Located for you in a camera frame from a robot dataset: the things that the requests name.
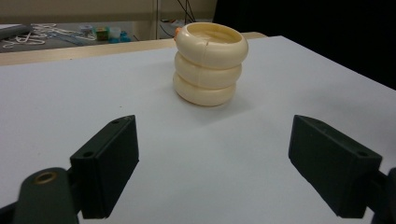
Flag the dark grey flat object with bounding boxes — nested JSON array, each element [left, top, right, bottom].
[[0, 23, 34, 42]]

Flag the colourful cube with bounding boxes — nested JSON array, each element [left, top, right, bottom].
[[95, 26, 110, 42]]

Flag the wooden cylindrical holder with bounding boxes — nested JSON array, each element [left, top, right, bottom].
[[172, 21, 249, 107]]

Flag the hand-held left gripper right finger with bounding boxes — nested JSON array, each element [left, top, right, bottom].
[[288, 114, 383, 219]]

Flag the black curtain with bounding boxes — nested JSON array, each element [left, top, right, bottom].
[[212, 0, 396, 91]]

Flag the black hanging cables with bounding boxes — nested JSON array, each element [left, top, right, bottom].
[[177, 0, 198, 24]]

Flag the beige desk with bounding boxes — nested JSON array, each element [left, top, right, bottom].
[[0, 0, 219, 42]]

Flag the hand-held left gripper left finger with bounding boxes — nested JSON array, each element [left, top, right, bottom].
[[68, 114, 140, 219]]

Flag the white rope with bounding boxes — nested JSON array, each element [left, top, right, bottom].
[[2, 22, 98, 49]]

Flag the blue-capped clear containers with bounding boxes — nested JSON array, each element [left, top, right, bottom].
[[108, 26, 133, 44]]

